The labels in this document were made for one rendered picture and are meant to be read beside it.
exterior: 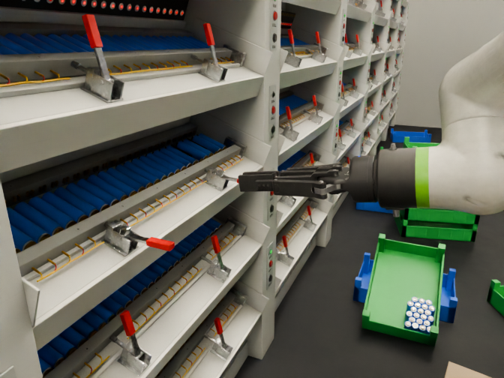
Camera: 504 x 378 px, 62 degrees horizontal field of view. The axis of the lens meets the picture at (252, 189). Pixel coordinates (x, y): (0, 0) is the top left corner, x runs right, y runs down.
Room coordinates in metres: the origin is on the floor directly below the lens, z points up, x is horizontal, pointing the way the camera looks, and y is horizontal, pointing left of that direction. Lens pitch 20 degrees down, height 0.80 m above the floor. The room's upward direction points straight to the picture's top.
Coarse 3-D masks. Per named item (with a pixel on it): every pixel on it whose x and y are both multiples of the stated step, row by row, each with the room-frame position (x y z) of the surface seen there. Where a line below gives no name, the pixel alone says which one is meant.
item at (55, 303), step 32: (160, 128) 0.83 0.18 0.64; (224, 128) 0.93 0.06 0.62; (64, 160) 0.60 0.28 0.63; (128, 160) 0.72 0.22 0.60; (256, 160) 0.90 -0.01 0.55; (192, 192) 0.68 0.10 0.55; (224, 192) 0.72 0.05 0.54; (128, 224) 0.54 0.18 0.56; (160, 224) 0.56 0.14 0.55; (192, 224) 0.62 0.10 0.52; (96, 256) 0.46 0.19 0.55; (128, 256) 0.47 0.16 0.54; (32, 288) 0.33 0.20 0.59; (64, 288) 0.40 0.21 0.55; (96, 288) 0.42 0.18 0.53; (32, 320) 0.34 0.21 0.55; (64, 320) 0.38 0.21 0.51
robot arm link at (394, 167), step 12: (384, 156) 0.60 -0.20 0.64; (396, 156) 0.59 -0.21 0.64; (408, 156) 0.58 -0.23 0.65; (384, 168) 0.58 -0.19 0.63; (396, 168) 0.58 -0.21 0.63; (408, 168) 0.57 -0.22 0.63; (384, 180) 0.58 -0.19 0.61; (396, 180) 0.57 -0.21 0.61; (408, 180) 0.56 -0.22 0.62; (384, 192) 0.57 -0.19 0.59; (396, 192) 0.57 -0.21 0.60; (408, 192) 0.56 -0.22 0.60; (384, 204) 0.58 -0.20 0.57; (396, 204) 0.58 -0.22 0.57; (408, 204) 0.57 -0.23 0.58; (396, 216) 0.60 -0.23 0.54
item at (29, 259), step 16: (208, 160) 0.77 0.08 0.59; (224, 160) 0.82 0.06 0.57; (240, 160) 0.86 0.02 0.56; (176, 176) 0.67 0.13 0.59; (192, 176) 0.70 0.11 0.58; (144, 192) 0.59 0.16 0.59; (160, 192) 0.61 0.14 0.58; (112, 208) 0.53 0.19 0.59; (128, 208) 0.54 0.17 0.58; (80, 224) 0.47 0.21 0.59; (96, 224) 0.48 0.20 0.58; (48, 240) 0.43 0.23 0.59; (64, 240) 0.44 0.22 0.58; (80, 240) 0.46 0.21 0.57; (32, 256) 0.40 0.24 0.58; (48, 256) 0.42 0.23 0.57; (80, 256) 0.44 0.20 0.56
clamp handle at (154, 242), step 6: (126, 234) 0.49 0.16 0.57; (132, 234) 0.49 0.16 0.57; (132, 240) 0.48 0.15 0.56; (138, 240) 0.47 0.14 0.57; (144, 240) 0.47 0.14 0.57; (150, 240) 0.47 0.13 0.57; (156, 240) 0.47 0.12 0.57; (162, 240) 0.47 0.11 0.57; (150, 246) 0.47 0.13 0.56; (156, 246) 0.46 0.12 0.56; (162, 246) 0.46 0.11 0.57; (168, 246) 0.46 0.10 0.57; (174, 246) 0.46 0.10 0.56
